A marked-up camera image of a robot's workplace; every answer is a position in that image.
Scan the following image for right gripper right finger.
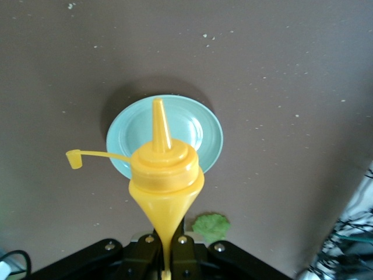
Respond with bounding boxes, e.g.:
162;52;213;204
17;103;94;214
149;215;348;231
170;235;292;280

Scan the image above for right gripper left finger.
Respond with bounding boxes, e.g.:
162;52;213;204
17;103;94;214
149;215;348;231
29;234;164;280

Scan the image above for yellow squeeze bottle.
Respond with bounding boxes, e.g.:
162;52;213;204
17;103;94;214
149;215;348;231
65;97;205;280

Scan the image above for light green plate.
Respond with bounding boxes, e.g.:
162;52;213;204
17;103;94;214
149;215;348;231
105;94;224;179

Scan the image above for green lettuce leaf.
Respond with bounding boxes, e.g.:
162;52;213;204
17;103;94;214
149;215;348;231
191;213;231;244

